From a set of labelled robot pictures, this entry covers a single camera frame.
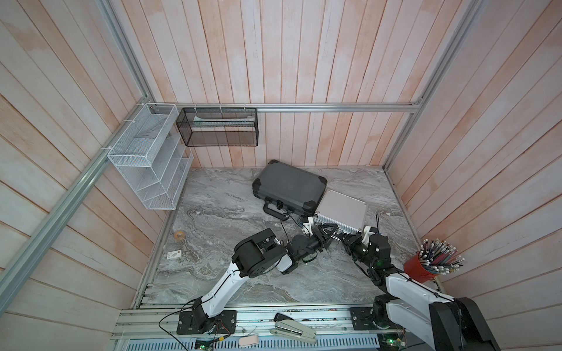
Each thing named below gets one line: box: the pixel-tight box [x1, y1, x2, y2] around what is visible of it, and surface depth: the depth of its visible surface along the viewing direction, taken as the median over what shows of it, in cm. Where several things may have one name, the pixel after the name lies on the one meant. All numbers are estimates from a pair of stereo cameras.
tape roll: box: [174, 229, 186, 242], surface depth 97 cm
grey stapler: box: [269, 312, 317, 344], surface depth 72 cm
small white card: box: [166, 250, 182, 260], surface depth 90 cm
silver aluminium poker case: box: [313, 188, 367, 234], surface depth 98 cm
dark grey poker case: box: [251, 159, 328, 221], surface depth 103 cm
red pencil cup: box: [403, 238, 466, 283], surface depth 74 cm
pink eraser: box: [238, 334, 260, 346], surface depth 71 cm
